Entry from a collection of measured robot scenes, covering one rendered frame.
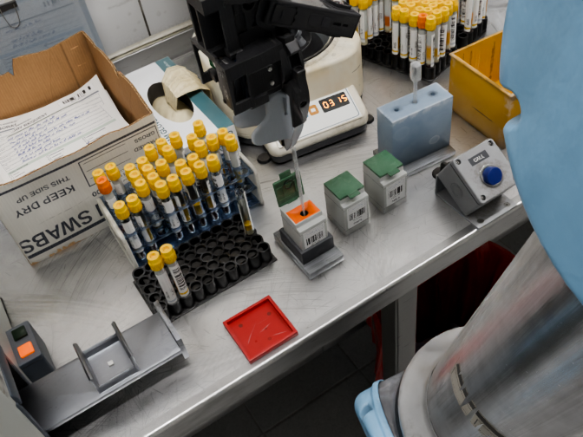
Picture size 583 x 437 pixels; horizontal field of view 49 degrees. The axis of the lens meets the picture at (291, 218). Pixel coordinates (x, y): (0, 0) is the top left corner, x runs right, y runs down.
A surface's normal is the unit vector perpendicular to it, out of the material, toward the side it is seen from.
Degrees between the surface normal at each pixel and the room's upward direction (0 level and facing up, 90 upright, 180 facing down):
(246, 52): 0
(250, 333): 0
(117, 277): 0
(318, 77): 90
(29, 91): 88
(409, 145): 90
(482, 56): 90
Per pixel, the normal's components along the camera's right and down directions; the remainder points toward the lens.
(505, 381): -0.91, 0.36
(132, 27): 0.54, 0.58
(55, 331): -0.12, -0.67
